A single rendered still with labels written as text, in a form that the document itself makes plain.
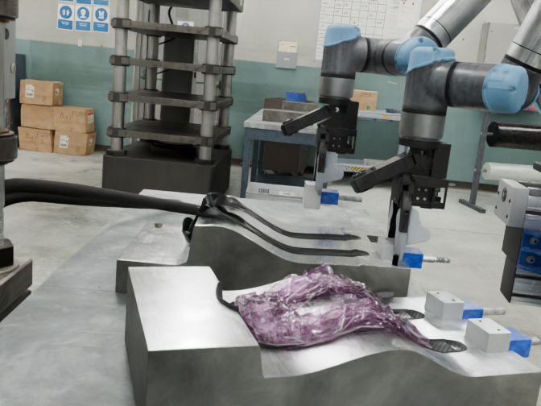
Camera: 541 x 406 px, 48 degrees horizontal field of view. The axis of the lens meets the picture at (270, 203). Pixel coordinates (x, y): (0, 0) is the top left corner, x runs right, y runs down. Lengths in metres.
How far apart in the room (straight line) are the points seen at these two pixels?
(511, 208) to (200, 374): 0.97
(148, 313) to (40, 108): 7.16
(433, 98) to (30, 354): 0.72
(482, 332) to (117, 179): 4.52
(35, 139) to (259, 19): 3.03
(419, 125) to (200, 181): 4.08
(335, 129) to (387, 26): 6.32
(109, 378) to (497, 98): 0.69
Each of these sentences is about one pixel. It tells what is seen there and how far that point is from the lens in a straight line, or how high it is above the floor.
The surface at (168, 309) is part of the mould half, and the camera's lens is 0.74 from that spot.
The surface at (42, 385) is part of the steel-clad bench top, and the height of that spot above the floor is 0.80.
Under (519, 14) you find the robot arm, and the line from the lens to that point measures 1.58.
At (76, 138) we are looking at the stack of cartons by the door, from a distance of 7.71.
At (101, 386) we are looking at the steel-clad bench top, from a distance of 0.81.
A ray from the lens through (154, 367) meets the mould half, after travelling 0.66.
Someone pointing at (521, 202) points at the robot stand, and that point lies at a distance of 1.48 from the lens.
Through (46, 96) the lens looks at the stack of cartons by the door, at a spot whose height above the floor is 0.67.
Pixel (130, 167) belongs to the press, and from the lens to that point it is 5.18.
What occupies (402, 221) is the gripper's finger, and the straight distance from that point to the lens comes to 1.07.
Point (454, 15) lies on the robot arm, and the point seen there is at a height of 1.33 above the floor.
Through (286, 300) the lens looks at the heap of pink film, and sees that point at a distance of 0.84.
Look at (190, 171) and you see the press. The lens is 5.06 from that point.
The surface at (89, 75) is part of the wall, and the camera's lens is 8.02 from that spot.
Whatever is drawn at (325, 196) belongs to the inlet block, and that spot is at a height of 0.94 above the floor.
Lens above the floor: 1.19
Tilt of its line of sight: 12 degrees down
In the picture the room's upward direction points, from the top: 5 degrees clockwise
